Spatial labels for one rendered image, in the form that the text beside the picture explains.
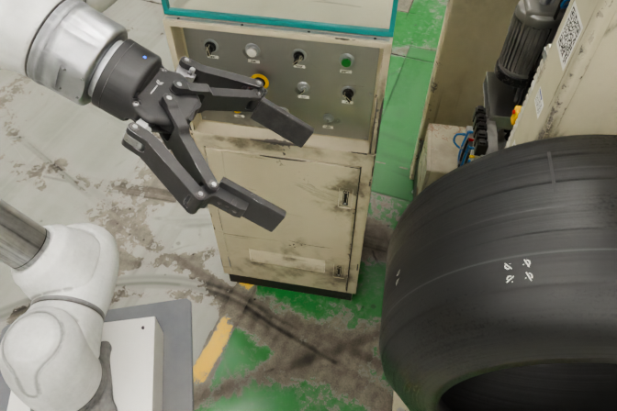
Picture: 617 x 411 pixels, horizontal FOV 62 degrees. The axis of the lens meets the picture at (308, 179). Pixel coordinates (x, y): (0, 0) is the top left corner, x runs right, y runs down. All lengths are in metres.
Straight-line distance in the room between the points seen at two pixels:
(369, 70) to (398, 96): 1.75
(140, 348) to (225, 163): 0.59
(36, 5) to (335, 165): 1.10
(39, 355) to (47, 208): 1.70
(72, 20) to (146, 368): 0.96
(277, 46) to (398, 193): 1.39
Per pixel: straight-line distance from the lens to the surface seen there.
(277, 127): 0.60
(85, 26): 0.53
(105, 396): 1.31
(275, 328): 2.15
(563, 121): 0.90
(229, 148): 1.55
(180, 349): 1.44
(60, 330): 1.12
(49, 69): 0.53
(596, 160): 0.73
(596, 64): 0.84
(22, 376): 1.14
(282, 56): 1.34
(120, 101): 0.52
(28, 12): 0.53
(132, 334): 1.38
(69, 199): 2.74
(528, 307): 0.64
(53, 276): 1.20
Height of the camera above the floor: 1.95
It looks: 49 degrees down
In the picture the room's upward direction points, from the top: straight up
